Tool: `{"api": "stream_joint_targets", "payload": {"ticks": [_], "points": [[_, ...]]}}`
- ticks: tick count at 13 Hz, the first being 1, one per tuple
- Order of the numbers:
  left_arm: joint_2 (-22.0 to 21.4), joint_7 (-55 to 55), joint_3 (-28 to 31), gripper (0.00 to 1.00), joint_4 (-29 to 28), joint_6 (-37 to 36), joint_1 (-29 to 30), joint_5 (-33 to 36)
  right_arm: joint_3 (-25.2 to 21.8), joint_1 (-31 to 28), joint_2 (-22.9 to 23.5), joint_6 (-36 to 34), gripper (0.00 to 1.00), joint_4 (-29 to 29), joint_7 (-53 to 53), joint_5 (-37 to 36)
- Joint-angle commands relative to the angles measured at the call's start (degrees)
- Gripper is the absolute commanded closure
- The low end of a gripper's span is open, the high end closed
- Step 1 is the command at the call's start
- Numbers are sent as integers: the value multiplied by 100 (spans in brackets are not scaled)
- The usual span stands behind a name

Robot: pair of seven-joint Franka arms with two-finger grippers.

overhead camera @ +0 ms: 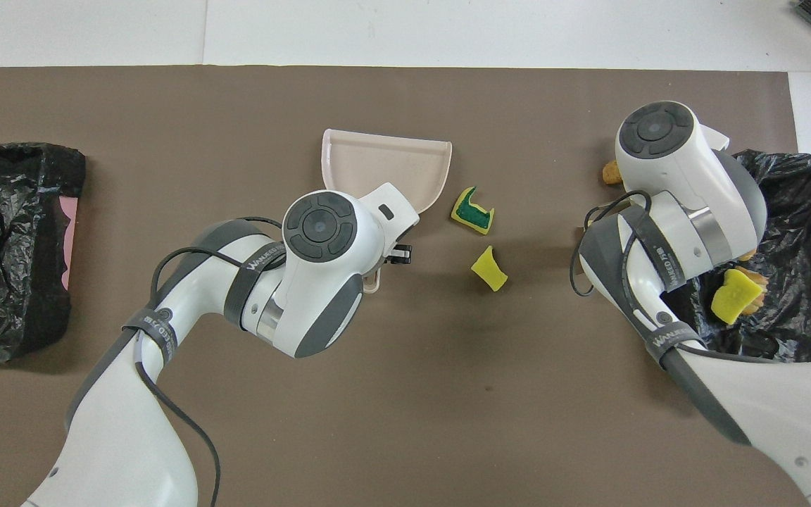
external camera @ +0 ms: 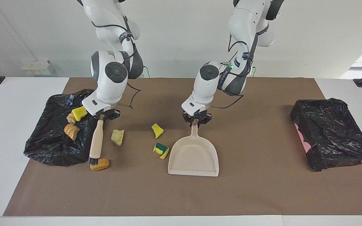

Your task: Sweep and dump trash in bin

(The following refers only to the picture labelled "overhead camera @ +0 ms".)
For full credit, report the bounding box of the right black trash bag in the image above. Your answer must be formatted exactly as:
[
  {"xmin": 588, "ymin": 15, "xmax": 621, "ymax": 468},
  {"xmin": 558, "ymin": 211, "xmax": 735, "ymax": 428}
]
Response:
[{"xmin": 659, "ymin": 149, "xmax": 811, "ymax": 363}]

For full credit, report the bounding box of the small yellow sponge wedge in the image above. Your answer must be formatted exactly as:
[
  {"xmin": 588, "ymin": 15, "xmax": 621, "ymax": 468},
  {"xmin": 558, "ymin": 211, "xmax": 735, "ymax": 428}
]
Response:
[{"xmin": 471, "ymin": 245, "xmax": 509, "ymax": 292}]

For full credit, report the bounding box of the large yellow sponge chunk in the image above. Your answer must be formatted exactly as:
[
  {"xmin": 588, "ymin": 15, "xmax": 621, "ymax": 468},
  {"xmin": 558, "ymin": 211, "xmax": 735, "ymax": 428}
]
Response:
[{"xmin": 710, "ymin": 270, "xmax": 765, "ymax": 325}]

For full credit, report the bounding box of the beige plastic dustpan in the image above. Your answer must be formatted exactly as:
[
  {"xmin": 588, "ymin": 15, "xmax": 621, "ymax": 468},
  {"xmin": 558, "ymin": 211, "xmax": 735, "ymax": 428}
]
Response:
[{"xmin": 322, "ymin": 128, "xmax": 453, "ymax": 293}]

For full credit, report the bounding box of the left black trash bag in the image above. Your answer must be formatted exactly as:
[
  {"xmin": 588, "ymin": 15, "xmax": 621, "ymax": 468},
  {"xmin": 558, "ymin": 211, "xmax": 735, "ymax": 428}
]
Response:
[{"xmin": 0, "ymin": 143, "xmax": 87, "ymax": 363}]

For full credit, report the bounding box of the yellow and green sponge piece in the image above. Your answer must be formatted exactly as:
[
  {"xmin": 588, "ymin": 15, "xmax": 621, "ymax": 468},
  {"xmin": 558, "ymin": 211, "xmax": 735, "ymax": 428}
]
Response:
[{"xmin": 451, "ymin": 186, "xmax": 496, "ymax": 235}]

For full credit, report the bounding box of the brown table mat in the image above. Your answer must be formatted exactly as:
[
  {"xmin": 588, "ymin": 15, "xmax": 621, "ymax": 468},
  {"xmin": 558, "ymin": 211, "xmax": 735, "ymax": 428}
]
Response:
[{"xmin": 0, "ymin": 65, "xmax": 811, "ymax": 507}]

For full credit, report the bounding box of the black trash bag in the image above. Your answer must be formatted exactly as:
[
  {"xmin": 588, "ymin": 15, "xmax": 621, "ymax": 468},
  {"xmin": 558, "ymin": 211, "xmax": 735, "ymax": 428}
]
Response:
[
  {"xmin": 0, "ymin": 143, "xmax": 87, "ymax": 363},
  {"xmin": 659, "ymin": 149, "xmax": 811, "ymax": 363}
]

